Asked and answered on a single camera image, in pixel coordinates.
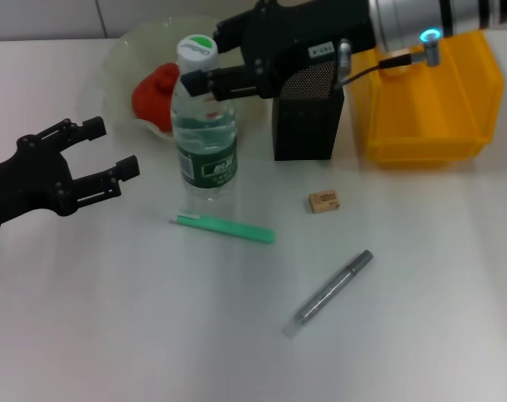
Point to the yellow plastic storage bin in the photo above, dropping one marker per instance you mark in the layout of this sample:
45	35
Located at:
425	117

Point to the black mesh pen holder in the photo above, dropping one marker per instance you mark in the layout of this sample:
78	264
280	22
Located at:
307	125

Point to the tan eraser block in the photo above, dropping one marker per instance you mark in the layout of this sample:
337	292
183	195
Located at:
324	201

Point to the grey marker pen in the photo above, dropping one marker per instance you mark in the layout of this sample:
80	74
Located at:
328	293

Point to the clear green-label plastic bottle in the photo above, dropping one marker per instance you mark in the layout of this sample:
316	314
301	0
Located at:
207	146

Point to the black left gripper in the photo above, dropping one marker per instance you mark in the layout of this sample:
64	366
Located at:
27	180

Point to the pale green glass fruit bowl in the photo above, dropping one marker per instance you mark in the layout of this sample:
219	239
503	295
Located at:
123	54

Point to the red-orange orange fruit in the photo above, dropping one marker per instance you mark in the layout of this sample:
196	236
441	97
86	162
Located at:
152	100

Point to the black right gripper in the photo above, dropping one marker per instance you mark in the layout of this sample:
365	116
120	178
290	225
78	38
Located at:
303	29

